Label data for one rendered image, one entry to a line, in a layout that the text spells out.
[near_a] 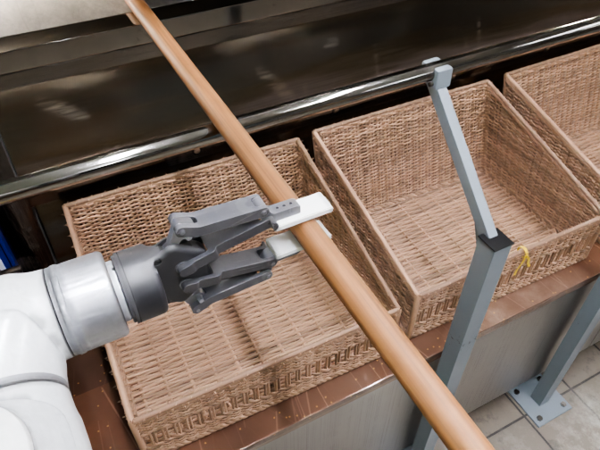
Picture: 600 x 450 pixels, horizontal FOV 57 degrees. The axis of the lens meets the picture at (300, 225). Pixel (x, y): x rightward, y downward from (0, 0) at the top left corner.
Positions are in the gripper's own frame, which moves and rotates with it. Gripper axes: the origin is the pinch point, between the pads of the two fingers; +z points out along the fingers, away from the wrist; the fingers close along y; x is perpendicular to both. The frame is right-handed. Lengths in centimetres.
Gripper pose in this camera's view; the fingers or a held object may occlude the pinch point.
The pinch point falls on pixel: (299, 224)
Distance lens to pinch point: 62.0
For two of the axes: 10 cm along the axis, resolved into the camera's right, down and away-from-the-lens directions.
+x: 4.6, 6.2, -6.4
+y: 0.0, 7.2, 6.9
